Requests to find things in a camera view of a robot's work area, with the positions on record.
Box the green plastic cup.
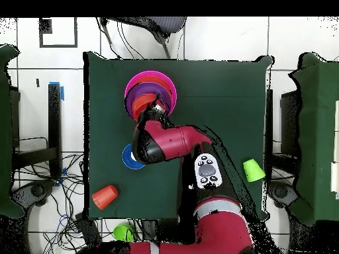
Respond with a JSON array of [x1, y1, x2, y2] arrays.
[[242, 158, 266, 183], [113, 224, 135, 243]]

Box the grey office chair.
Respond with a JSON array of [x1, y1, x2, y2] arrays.
[[99, 17, 188, 60]]

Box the dark green table cloth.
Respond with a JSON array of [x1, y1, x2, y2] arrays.
[[82, 51, 274, 222]]

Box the small orange plastic bowl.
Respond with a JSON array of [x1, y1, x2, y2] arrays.
[[131, 93, 158, 122]]

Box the large orange plastic bowl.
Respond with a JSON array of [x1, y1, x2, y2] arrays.
[[129, 74, 175, 106]]

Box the tangle of floor cables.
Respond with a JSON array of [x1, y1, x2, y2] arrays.
[[13, 153, 141, 254]]

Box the blue plastic bowl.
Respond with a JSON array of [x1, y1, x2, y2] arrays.
[[121, 143, 146, 170]]

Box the black metal post frame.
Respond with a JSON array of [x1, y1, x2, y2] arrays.
[[10, 83, 63, 179]]

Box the black floor box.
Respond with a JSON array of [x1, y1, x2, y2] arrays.
[[74, 212, 103, 251]]

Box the large pink plastic bowl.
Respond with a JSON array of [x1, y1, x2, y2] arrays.
[[124, 69, 177, 114]]

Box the purple plastic bowl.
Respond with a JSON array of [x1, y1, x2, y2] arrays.
[[124, 81, 173, 120]]

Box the orange plastic cup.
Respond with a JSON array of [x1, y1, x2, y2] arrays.
[[91, 184, 119, 210]]

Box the dark green side cloth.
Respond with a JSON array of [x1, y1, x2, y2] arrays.
[[288, 52, 339, 227], [0, 44, 25, 220]]

